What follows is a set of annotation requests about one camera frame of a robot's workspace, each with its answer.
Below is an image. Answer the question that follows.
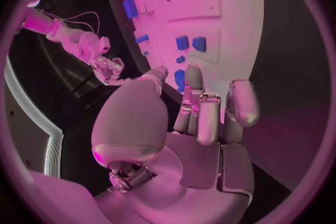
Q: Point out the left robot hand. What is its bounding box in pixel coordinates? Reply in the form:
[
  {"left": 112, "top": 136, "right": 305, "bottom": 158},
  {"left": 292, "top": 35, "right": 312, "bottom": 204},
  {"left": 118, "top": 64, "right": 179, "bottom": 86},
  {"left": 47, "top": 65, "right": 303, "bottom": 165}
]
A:
[{"left": 91, "top": 66, "right": 262, "bottom": 224}]

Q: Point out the blue gear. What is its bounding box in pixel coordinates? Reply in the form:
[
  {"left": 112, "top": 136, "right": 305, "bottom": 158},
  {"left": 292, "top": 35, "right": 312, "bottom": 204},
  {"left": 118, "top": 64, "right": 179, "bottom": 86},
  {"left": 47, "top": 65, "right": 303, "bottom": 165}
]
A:
[{"left": 172, "top": 69, "right": 186, "bottom": 94}]

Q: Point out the blue block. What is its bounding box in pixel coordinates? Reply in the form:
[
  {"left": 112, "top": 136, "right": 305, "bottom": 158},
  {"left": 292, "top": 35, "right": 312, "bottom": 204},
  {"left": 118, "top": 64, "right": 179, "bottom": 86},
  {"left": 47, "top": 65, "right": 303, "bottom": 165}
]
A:
[{"left": 174, "top": 35, "right": 190, "bottom": 51}]

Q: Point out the short blue cylinder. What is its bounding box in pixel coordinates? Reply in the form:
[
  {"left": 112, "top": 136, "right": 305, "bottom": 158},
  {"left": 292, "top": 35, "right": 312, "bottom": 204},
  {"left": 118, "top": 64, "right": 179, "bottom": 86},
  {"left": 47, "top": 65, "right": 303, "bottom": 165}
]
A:
[{"left": 191, "top": 36, "right": 207, "bottom": 53}]

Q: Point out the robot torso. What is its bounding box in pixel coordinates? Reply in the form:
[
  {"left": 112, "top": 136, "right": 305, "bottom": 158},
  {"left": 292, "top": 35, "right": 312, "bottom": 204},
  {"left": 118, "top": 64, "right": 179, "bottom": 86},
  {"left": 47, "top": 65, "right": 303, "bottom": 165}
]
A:
[{"left": 3, "top": 55, "right": 66, "bottom": 180}]

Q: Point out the long blue cylinder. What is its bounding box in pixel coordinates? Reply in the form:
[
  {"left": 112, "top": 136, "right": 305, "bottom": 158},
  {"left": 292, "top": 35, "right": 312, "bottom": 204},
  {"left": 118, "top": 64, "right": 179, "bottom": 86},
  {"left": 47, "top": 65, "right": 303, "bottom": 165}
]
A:
[{"left": 122, "top": 0, "right": 138, "bottom": 19}]

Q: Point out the white cable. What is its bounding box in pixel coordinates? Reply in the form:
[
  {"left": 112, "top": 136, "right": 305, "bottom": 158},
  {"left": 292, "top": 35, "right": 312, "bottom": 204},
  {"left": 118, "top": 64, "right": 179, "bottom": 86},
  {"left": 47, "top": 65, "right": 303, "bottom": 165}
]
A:
[
  {"left": 50, "top": 15, "right": 96, "bottom": 32},
  {"left": 62, "top": 11, "right": 101, "bottom": 34}
]

